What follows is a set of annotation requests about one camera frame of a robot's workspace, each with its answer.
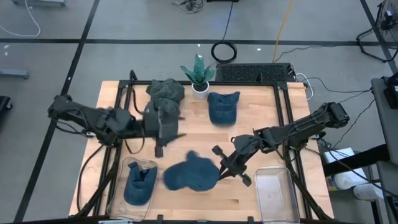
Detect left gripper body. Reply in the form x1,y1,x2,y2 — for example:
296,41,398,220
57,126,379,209
142,106,166,159

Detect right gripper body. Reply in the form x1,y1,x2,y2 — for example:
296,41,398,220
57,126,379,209
211,136,259,188

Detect green washed cap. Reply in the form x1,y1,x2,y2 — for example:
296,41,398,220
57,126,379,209
143,98,182,147
145,78,186,105

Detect blue denim cap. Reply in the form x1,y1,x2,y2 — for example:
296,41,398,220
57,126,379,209
162,150,221,192
206,91,241,126
123,161,159,207

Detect snake plant in white pot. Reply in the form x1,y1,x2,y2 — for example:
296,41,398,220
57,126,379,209
179,53,216,100

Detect clear plastic bin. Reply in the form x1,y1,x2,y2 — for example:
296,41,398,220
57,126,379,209
107,156,159,222
254,166,301,224

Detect black perforated metal box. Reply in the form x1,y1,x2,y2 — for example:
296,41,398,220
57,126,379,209
215,62,296,83

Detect white paper sheets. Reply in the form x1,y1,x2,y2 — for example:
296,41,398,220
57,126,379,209
322,147,356,165

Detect white paper towel roll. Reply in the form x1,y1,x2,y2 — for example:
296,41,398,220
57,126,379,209
333,169,370,191

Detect black shelf bar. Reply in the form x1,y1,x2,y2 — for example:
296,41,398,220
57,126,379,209
322,144,391,177

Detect grey side desk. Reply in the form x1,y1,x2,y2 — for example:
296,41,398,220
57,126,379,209
371,73,398,224

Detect black caster object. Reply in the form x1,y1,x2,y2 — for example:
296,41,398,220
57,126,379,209
0,95,13,112

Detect grey furniture foot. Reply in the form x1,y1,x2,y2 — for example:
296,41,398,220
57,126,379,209
0,68,30,80

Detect black box device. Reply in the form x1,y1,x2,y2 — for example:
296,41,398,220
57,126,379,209
382,72,398,110

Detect grey furniture base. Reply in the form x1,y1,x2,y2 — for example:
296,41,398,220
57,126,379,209
11,0,67,7

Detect black floor fan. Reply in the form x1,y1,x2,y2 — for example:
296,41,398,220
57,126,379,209
356,0,398,63

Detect black aluminium table frame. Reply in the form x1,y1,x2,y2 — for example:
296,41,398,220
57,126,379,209
74,70,335,223

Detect coiled black cable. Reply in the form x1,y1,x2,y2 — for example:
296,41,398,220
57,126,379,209
210,0,238,64

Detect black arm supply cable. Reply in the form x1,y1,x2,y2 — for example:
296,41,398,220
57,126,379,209
76,144,105,215

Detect white looped cable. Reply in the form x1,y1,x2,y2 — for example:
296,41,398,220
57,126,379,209
295,73,315,101

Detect tangled black cables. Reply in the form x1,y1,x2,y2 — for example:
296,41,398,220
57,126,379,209
170,0,205,14

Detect yellow cable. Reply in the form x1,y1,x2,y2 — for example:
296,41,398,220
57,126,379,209
272,0,295,63

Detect white floor cable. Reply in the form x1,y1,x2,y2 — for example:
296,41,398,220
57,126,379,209
0,0,42,37

